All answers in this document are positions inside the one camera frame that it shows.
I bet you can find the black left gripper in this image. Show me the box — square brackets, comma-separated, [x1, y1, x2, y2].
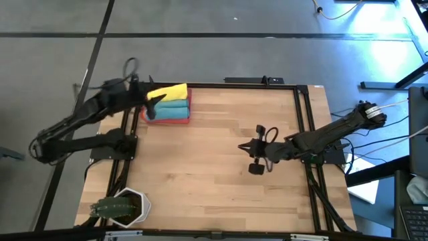
[126, 75, 168, 108]

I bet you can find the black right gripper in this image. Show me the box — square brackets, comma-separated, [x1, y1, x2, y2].
[237, 124, 297, 165]

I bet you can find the yellow microfiber towel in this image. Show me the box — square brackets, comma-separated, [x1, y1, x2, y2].
[146, 83, 189, 102]

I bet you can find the teal microfiber towel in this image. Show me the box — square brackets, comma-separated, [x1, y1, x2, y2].
[154, 99, 190, 110]
[144, 106, 191, 121]

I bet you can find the pink plastic basket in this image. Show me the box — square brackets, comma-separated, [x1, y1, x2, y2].
[140, 87, 193, 125]

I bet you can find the black rig beam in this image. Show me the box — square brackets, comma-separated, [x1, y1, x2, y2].
[0, 226, 428, 241]

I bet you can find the white hexagonal plant pot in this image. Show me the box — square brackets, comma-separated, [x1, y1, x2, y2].
[112, 187, 152, 229]

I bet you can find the green cactus plant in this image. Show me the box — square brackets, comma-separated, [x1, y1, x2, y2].
[89, 196, 137, 218]

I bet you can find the white paper sheet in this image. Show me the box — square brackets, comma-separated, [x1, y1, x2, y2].
[346, 154, 381, 205]

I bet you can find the black desk leg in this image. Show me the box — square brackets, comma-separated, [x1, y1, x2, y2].
[360, 62, 428, 90]

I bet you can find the black monitor panel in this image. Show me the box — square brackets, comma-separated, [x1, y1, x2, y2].
[407, 86, 428, 178]

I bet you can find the grey cloth bundle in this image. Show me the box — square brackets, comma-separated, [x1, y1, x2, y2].
[406, 175, 428, 205]

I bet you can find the black laptop keyboard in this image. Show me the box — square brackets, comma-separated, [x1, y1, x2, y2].
[397, 204, 428, 241]

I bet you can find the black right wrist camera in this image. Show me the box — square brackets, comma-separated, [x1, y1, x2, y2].
[247, 162, 266, 176]

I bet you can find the black aluminium table frame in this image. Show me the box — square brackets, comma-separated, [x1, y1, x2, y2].
[85, 81, 357, 234]

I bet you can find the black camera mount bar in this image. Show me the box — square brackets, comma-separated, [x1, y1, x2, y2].
[223, 76, 285, 85]

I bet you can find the black floor cable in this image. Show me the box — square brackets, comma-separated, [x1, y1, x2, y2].
[384, 115, 409, 128]

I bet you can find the pale yellow power cable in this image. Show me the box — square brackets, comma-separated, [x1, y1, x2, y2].
[379, 98, 409, 110]

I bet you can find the yellow floor cable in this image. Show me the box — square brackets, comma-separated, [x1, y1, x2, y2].
[312, 0, 364, 21]

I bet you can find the grey floor cable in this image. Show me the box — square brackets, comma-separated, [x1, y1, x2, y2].
[384, 125, 428, 148]

